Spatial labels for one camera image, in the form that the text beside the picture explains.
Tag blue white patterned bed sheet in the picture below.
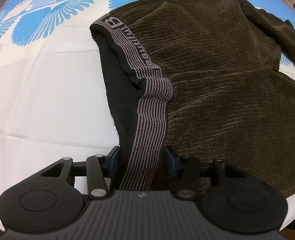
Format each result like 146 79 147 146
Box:
0 0 295 234

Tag dark brown corduroy pants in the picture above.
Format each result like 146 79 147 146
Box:
90 0 295 197

